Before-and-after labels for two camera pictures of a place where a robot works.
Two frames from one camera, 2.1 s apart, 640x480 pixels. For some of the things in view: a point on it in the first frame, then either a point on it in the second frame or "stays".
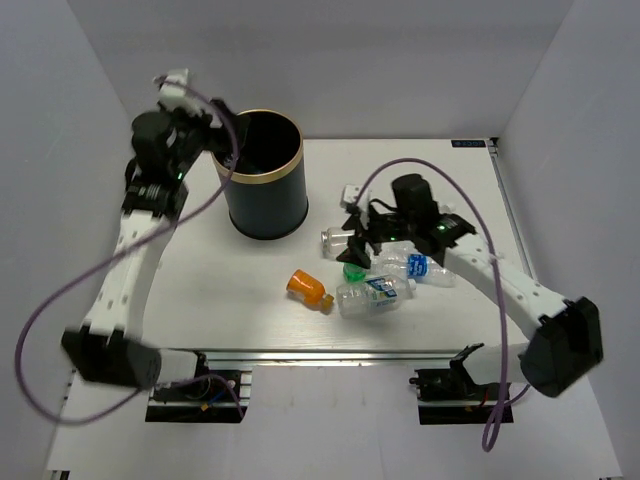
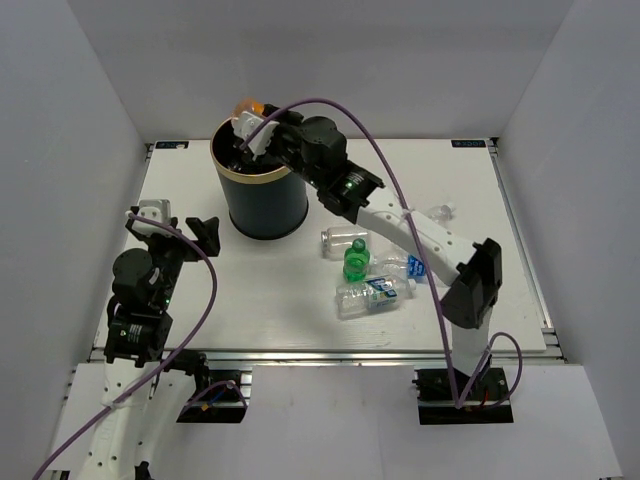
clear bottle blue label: (404, 259) stays
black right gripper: (354, 254) to (294, 120)
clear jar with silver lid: (334, 241) stays
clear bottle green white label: (373, 296) stays
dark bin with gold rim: (266, 191) stays
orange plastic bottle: (309, 290) to (248, 105)
